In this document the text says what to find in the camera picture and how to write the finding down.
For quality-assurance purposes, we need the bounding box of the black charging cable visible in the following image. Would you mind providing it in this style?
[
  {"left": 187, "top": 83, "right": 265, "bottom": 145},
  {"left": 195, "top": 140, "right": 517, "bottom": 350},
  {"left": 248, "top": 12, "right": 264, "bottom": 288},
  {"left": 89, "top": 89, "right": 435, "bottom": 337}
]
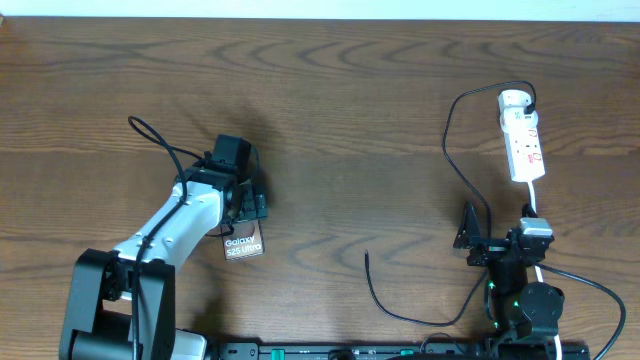
[{"left": 363, "top": 80, "right": 538, "bottom": 328}]

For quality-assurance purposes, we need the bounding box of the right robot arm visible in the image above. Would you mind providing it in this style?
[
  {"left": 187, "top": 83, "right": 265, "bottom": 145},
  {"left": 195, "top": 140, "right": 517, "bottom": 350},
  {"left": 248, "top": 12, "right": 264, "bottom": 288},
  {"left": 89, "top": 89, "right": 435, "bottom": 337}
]
[{"left": 453, "top": 203, "right": 565, "bottom": 359}]

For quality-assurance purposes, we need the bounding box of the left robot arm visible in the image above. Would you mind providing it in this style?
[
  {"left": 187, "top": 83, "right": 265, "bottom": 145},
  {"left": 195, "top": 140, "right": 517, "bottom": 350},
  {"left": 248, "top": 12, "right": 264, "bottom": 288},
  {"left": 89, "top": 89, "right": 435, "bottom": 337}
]
[{"left": 59, "top": 167, "right": 267, "bottom": 359}]

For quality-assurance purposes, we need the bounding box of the white charger plug adapter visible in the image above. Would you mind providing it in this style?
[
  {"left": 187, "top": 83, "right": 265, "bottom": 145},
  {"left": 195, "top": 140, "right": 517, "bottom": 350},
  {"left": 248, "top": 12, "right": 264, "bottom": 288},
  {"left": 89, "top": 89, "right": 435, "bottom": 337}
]
[{"left": 498, "top": 89, "right": 533, "bottom": 113}]

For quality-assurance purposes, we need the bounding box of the white power strip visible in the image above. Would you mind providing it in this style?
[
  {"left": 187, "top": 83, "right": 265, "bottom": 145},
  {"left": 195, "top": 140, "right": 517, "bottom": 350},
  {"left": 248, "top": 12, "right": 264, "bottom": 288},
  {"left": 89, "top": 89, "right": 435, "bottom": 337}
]
[{"left": 500, "top": 107, "right": 545, "bottom": 183}]

